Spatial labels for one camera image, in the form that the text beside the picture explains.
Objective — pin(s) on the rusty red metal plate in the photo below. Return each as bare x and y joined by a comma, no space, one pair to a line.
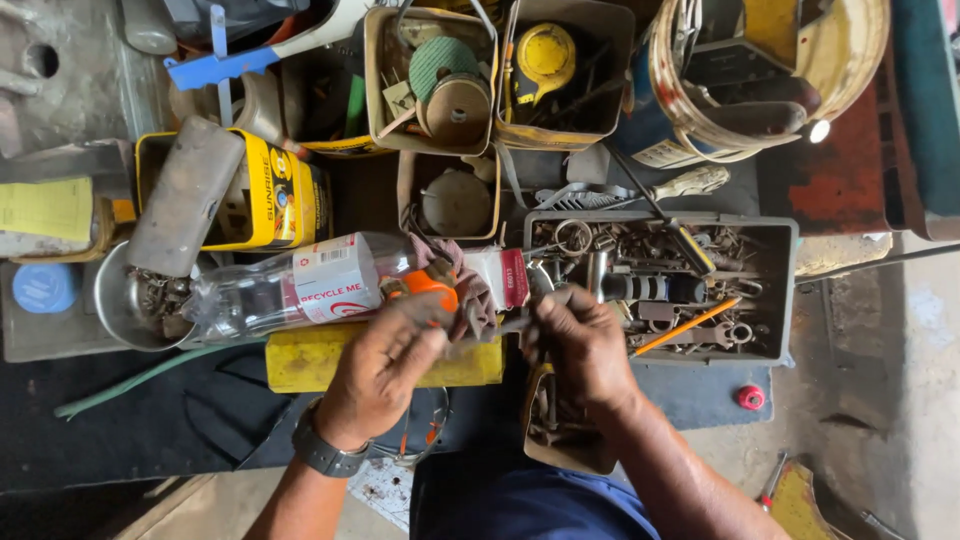
825,180

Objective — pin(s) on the black and yellow screwdriver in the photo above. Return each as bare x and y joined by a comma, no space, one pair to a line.
686,244

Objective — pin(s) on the clear plastic bottle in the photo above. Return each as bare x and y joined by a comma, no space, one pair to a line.
262,292

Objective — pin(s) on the gray plastic tray of hardware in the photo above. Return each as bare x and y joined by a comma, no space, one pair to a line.
772,300

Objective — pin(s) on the small tin with round disc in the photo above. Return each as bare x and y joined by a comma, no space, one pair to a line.
454,202

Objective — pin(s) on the yellow paper pad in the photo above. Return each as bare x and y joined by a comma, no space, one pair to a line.
45,208

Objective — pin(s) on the gray sharpening stone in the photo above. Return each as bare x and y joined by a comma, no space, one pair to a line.
184,199

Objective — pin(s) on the blue round lid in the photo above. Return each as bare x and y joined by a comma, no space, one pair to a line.
45,288

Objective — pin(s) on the white packet with red label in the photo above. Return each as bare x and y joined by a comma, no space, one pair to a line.
499,274

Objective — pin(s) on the small red cap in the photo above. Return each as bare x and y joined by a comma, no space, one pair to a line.
751,397

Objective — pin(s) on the orange pencil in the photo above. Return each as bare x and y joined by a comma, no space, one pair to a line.
686,327

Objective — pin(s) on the black rubber mat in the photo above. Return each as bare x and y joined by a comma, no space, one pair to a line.
150,435

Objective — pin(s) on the gray wristwatch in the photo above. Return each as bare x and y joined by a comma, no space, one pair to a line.
322,448

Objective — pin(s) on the black and silver socket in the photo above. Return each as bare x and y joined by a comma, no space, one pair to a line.
645,287

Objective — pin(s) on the teal metal frame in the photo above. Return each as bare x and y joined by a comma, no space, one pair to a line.
926,112

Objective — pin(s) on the small gray metal part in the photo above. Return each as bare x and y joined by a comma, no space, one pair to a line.
495,330

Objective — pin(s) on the person's left hand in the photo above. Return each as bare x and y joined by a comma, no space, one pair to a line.
375,375

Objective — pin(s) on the small tin of rusty nails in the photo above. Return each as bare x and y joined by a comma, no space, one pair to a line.
559,431

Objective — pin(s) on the dirty pinkish rag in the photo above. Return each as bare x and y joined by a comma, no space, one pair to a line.
476,300

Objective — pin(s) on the brown grinding disc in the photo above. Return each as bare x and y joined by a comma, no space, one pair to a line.
457,112

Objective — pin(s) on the person's right hand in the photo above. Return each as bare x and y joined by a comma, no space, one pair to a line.
589,352

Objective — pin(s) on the thin metal rod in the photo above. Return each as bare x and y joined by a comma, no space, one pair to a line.
877,262

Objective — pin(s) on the yellow tin box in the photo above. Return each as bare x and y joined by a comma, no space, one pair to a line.
277,195

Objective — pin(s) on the metal bowl of bolts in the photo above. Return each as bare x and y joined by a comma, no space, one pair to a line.
120,307

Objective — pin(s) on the orange capped small tool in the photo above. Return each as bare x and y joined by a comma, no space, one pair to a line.
429,283

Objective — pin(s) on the tin box with tape measure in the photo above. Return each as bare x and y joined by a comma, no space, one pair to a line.
600,45

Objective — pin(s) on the gray spanner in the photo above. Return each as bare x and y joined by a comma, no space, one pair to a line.
697,336

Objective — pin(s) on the blue paint can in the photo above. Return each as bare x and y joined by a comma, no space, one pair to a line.
637,120

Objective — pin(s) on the person's blue shorts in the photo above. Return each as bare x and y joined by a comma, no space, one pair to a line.
525,502

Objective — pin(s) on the yellow metal piece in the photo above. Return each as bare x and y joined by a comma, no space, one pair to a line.
799,502

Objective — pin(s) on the clear safety glasses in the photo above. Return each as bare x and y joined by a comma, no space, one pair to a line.
431,435

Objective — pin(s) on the green grinding disc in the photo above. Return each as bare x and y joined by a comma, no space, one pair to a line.
442,64

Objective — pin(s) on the white speckled sheet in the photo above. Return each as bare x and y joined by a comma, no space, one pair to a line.
382,491

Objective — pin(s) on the stained white bucket of tools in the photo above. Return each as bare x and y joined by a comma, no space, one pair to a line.
840,52

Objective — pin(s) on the yellow tape measure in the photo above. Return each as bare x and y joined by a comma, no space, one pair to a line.
544,60

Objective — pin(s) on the blue and white tool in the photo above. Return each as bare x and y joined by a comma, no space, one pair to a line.
217,67

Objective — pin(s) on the yellow block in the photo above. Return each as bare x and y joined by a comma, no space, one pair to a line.
300,360

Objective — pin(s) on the tin box with grinding discs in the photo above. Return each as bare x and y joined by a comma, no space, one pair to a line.
382,82

